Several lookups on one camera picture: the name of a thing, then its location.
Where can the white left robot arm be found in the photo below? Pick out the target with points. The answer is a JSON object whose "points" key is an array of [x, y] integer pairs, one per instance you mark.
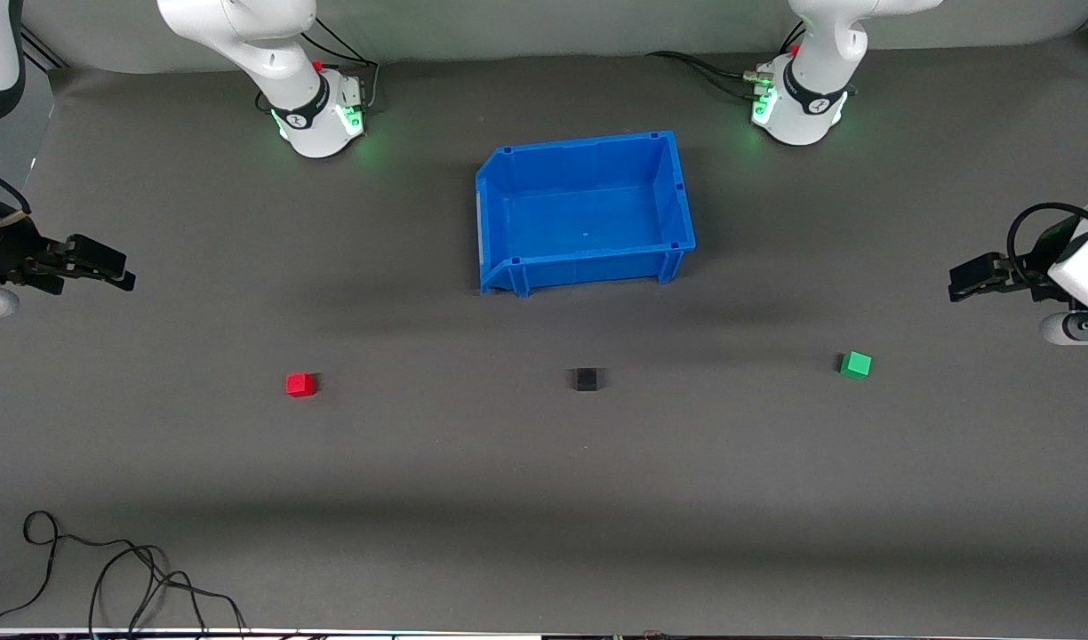
{"points": [[811, 80]]}

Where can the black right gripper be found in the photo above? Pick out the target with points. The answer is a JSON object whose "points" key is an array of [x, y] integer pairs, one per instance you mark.
{"points": [[7, 249]]}

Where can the grey table mat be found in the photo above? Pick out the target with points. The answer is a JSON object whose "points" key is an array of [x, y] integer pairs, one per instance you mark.
{"points": [[544, 462]]}

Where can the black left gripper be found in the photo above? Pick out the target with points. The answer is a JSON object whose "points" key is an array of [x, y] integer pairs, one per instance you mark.
{"points": [[1030, 265]]}

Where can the small green cube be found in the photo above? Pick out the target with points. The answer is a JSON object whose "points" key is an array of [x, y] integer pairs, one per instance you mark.
{"points": [[856, 364]]}

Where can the blue plastic storage bin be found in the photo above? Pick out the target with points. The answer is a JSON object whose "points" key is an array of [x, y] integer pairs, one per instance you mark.
{"points": [[588, 218]]}

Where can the small black cube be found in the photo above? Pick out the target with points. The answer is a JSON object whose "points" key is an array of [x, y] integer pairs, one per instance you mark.
{"points": [[586, 380]]}

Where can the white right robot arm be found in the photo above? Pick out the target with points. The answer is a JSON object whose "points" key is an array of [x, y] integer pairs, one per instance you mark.
{"points": [[286, 62]]}

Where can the small red cube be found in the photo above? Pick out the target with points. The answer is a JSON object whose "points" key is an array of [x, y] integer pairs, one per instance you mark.
{"points": [[300, 384]]}

